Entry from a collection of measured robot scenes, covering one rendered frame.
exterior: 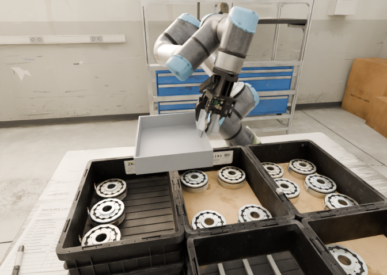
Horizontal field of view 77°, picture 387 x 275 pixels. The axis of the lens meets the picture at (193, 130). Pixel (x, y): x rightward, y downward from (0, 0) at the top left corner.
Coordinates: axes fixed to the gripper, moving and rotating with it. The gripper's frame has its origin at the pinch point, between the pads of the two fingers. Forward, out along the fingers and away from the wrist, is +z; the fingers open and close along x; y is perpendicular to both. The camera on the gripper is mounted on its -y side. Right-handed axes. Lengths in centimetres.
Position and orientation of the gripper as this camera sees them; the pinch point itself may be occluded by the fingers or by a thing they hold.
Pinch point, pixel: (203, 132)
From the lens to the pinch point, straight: 75.3
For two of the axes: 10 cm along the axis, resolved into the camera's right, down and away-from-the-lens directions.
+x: 9.4, 1.6, 3.1
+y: 2.1, 4.3, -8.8
